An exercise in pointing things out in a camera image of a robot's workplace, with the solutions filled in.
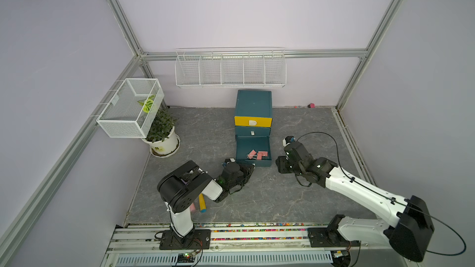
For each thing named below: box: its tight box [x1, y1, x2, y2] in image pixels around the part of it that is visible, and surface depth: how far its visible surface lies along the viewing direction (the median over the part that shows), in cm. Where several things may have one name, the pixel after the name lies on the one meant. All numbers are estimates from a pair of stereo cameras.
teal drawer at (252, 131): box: [235, 126, 272, 137], surface depth 96 cm
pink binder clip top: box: [257, 150, 268, 161], surface depth 98 cm
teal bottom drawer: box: [235, 134, 273, 167], surface depth 98 cm
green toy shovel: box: [199, 192, 208, 213], surface depth 81 cm
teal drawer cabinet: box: [233, 89, 273, 137], surface depth 95 cm
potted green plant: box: [141, 107, 181, 158], surface depth 91 cm
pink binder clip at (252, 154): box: [246, 148, 258, 161], surface depth 98 cm
